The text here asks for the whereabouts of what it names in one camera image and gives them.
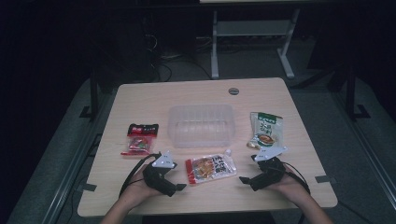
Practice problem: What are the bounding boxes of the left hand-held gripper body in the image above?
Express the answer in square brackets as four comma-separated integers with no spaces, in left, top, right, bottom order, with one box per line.
[142,150,178,198]

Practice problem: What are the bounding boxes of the white desk frame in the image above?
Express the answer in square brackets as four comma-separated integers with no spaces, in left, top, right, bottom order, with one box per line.
[199,0,302,80]

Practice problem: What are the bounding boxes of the black metal stand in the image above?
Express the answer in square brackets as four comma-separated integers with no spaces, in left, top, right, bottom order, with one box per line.
[78,66,101,121]
[345,63,372,121]

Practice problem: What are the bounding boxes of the green and white snack packet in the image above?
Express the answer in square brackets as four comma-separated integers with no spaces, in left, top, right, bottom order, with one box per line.
[247,111,284,151]

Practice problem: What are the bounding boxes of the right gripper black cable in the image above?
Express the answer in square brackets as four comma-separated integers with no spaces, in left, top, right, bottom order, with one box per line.
[279,161,311,195]

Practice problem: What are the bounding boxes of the person's left hand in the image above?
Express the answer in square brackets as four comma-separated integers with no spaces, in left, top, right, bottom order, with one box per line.
[120,163,163,204]

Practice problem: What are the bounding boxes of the metal floor rail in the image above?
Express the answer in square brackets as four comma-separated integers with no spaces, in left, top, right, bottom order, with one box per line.
[38,92,120,224]
[330,90,396,204]

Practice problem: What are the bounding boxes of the red and black snack packet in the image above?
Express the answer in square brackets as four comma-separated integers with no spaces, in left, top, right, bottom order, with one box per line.
[120,122,160,157]

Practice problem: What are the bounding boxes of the clear plastic container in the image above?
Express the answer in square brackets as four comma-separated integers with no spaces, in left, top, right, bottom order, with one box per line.
[167,104,236,149]

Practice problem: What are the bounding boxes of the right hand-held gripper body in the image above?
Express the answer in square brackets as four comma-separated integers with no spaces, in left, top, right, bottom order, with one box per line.
[248,146,288,191]

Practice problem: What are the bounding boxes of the grey tape strip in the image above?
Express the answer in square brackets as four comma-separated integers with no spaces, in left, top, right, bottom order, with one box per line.
[314,175,337,184]
[80,182,98,192]

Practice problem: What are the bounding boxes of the clear snack packet red edge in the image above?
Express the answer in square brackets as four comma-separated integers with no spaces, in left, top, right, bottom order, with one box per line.
[185,148,238,185]

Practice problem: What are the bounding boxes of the black floor cables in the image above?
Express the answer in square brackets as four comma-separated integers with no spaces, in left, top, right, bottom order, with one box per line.
[144,18,213,82]

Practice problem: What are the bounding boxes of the person's right hand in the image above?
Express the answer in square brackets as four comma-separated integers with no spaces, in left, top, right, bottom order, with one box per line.
[266,163,309,204]

